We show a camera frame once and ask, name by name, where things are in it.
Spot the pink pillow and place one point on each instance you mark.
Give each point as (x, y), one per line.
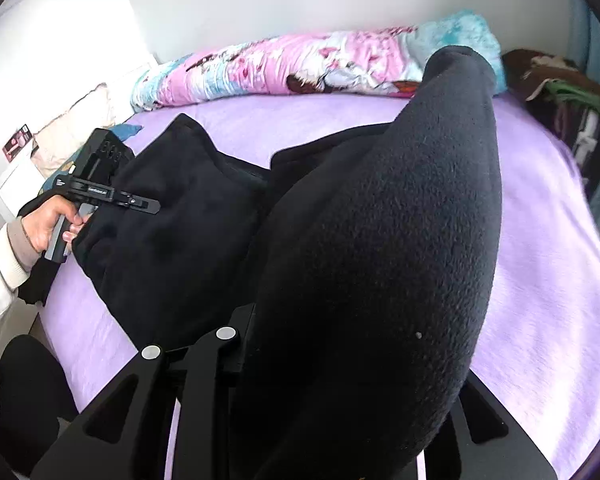
(68, 132)

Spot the dark suitcase with clothes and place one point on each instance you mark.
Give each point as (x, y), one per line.
(558, 96)

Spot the purple fleece bed blanket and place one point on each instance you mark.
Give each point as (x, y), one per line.
(539, 351)

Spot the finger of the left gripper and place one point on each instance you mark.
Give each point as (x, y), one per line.
(139, 203)

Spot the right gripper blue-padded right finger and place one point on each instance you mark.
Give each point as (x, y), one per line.
(480, 440)

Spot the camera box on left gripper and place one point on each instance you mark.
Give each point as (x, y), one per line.
(101, 157)

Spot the person's left hand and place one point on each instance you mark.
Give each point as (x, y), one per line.
(39, 224)

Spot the pink blue floral rolled quilt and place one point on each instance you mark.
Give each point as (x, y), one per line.
(383, 62)

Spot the white sleeve left forearm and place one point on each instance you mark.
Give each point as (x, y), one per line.
(16, 317)

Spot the black fleece garment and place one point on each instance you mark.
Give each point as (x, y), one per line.
(368, 256)

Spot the black clothing pile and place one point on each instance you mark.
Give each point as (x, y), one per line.
(40, 271)

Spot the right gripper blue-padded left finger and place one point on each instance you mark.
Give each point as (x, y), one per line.
(167, 414)

